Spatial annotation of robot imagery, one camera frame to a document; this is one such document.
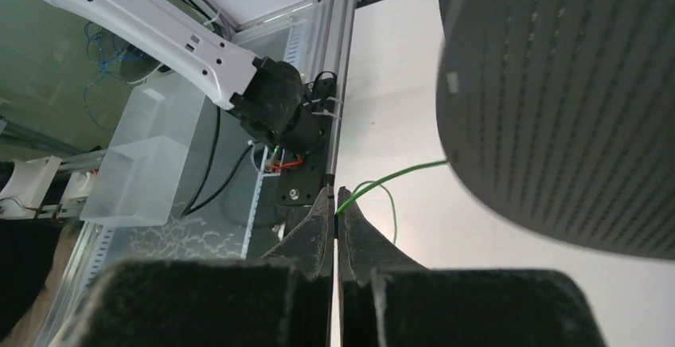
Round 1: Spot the dark grey cable spool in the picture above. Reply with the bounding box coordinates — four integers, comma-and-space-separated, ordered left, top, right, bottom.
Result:
435, 0, 674, 261

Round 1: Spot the long green cable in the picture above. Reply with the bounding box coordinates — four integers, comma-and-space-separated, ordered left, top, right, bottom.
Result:
335, 160, 451, 245

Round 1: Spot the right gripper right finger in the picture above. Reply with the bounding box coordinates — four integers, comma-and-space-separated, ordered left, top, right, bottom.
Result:
337, 188, 605, 346

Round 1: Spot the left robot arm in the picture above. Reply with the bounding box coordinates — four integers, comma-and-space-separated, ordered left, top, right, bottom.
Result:
43, 0, 326, 155

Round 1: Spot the translucent plastic box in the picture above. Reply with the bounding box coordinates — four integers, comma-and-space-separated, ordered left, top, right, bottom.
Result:
80, 73, 205, 227

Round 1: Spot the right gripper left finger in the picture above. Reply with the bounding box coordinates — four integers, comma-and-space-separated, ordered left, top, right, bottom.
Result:
63, 188, 334, 346

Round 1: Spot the background spool with blue wire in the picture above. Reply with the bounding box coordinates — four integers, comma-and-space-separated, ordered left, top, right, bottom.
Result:
83, 21, 164, 131

